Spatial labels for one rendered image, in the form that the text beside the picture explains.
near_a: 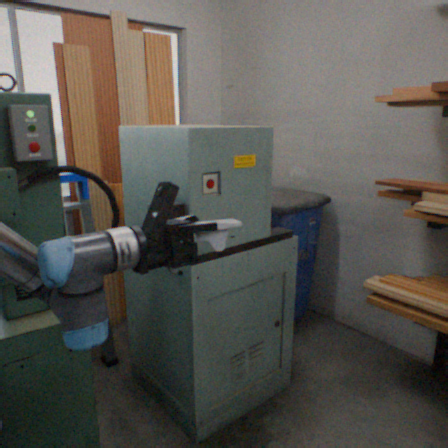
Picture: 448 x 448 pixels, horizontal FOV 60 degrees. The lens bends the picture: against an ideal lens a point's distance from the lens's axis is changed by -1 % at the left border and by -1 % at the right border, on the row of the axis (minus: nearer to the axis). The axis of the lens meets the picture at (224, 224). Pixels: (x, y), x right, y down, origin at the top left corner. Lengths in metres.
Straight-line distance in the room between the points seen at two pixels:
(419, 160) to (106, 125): 2.03
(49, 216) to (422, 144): 1.96
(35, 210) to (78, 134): 1.48
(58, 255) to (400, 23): 2.31
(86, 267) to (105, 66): 2.41
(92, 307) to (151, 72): 2.55
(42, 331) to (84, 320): 0.72
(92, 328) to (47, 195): 0.76
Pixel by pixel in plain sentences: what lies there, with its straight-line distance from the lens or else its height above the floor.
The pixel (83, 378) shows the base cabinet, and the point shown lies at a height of 0.57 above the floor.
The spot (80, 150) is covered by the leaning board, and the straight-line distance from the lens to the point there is 2.80.
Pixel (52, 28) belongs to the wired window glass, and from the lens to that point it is 3.06.
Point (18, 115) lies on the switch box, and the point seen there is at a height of 1.45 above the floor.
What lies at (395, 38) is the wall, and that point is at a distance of 2.61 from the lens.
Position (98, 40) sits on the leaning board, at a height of 1.96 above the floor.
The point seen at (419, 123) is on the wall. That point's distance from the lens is 2.49.
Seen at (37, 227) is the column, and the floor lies 1.10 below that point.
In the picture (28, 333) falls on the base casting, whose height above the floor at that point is 0.79.
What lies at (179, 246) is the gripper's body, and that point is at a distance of 0.72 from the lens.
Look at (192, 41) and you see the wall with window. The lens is 3.48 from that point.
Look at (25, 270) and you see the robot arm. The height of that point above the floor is 1.18.
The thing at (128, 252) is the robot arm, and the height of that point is 1.22.
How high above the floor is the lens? 1.44
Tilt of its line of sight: 15 degrees down
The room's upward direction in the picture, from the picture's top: straight up
